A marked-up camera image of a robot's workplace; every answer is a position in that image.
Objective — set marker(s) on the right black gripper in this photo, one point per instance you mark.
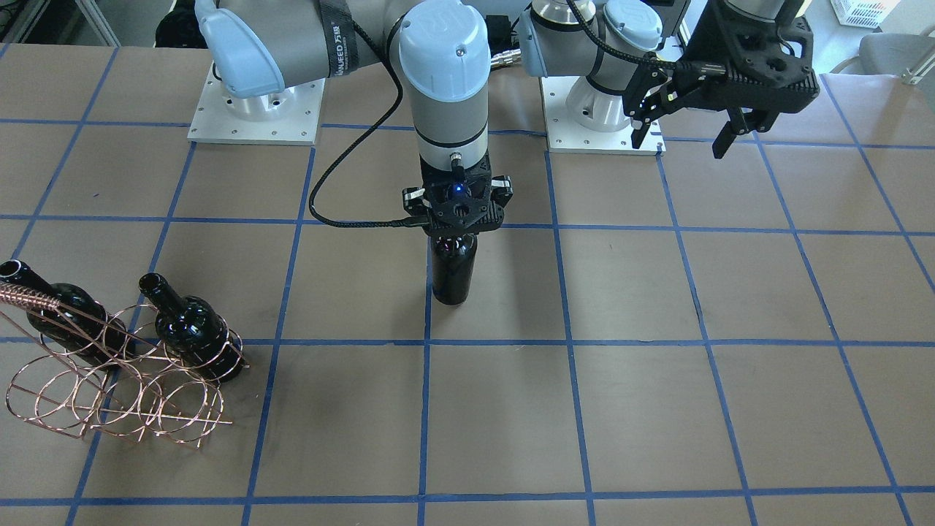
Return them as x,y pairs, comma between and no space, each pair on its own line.
414,197

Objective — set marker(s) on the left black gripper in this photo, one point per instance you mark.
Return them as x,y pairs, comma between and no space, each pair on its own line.
717,38

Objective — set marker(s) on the dark glass wine bottle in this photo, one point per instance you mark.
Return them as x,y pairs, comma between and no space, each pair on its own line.
452,263

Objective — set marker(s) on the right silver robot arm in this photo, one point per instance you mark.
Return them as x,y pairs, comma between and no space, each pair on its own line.
435,52

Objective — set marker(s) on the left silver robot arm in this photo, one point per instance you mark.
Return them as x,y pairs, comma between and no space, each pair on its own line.
604,85

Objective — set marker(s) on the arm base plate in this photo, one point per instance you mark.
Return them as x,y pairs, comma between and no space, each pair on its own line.
286,118
581,119

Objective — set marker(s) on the copper wire wine basket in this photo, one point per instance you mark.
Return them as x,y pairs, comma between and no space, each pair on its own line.
129,398

